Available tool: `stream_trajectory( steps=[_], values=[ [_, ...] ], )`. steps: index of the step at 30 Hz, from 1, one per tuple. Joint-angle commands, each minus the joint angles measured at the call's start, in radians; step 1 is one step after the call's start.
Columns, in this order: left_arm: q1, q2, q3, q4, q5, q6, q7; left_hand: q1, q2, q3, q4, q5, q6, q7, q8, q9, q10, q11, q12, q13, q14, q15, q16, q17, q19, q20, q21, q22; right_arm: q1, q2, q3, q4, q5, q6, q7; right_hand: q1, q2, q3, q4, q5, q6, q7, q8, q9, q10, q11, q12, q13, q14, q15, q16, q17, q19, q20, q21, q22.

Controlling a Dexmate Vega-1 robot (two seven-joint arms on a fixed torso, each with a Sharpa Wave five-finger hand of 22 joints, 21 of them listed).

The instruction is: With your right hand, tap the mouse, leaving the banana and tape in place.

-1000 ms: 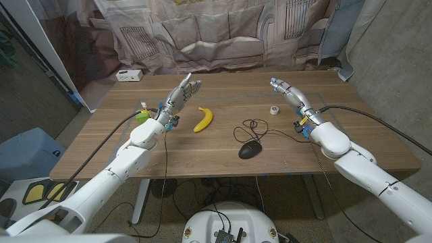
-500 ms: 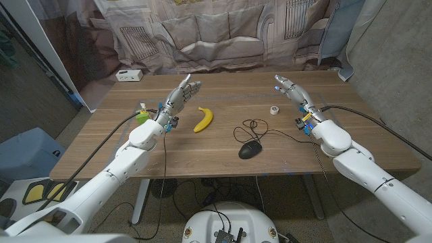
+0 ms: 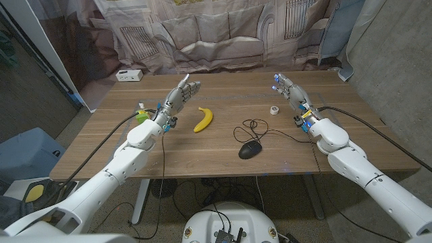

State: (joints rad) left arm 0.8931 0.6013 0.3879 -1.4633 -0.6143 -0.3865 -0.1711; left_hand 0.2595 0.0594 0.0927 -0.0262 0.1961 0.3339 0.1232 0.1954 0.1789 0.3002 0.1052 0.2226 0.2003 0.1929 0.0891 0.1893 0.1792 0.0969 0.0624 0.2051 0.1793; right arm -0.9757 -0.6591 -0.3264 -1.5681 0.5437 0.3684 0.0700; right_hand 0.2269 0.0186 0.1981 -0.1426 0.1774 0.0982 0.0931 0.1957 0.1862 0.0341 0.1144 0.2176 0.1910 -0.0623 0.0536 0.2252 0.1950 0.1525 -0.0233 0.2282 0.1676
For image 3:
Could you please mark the grey table leg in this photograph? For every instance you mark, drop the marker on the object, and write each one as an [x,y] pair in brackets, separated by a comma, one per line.
[314,199]

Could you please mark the round black fan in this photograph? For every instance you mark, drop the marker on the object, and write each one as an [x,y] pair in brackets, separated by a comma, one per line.
[163,188]

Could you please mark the white floor board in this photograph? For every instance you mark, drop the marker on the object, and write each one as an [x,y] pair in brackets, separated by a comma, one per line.
[20,190]

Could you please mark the white power strip box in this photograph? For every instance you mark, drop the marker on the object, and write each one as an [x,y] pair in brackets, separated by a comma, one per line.
[130,76]

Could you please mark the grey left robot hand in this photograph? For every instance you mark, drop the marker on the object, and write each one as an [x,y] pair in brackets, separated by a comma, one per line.
[175,99]

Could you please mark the blue plastic bin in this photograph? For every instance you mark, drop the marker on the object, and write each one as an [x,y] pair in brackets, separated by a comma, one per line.
[27,155]

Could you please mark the black yellow foot pedal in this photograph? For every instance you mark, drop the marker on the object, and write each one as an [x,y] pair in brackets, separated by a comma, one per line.
[33,194]

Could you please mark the white table leg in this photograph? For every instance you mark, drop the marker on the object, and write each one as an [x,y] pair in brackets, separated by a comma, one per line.
[140,202]

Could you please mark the black electronics box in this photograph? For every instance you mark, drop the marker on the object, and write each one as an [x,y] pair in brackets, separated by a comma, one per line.
[222,237]

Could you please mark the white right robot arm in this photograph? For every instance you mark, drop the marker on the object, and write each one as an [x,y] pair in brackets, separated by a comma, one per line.
[357,168]

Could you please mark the white partition panel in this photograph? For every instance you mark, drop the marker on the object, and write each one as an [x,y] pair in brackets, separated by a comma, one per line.
[50,50]

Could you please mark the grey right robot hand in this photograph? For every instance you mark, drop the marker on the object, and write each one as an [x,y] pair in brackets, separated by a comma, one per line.
[297,96]

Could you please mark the white tape roll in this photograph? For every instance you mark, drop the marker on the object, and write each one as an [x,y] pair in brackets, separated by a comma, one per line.
[274,110]

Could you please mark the green cube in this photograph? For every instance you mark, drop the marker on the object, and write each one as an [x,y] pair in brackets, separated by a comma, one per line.
[142,118]

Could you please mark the white robot torso panel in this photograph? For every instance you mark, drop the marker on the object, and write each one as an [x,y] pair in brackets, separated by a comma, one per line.
[67,239]

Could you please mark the black computer mouse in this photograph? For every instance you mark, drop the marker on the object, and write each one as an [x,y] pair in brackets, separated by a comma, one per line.
[250,150]

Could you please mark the yellow banana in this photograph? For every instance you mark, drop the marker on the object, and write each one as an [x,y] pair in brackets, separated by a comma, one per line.
[206,119]

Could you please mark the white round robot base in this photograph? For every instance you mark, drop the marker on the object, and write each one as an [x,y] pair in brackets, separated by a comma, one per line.
[209,222]

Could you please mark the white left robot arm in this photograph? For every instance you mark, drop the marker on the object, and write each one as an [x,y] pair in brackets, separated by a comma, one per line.
[111,175]

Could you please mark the printed fabric backdrop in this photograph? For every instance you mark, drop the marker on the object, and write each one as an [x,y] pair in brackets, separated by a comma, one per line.
[216,33]

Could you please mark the person leg in jeans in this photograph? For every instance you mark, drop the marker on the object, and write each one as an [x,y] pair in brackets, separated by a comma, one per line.
[13,209]

